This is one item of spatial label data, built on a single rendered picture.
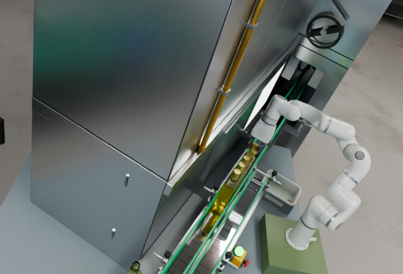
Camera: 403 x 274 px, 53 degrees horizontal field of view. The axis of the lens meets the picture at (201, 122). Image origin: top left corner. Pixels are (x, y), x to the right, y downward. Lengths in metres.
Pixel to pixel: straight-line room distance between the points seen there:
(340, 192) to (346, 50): 1.05
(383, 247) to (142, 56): 3.02
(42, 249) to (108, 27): 1.08
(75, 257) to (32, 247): 0.18
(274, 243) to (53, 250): 1.03
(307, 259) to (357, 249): 1.50
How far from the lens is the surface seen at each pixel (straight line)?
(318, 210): 1.95
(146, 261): 1.79
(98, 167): 1.55
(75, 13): 1.27
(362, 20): 2.60
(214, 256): 1.88
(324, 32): 2.61
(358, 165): 1.93
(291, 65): 2.92
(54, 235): 1.96
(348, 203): 1.93
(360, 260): 3.56
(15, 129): 3.46
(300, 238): 2.10
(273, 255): 2.05
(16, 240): 1.96
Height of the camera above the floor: 2.42
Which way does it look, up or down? 39 degrees down
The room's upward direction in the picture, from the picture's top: 21 degrees clockwise
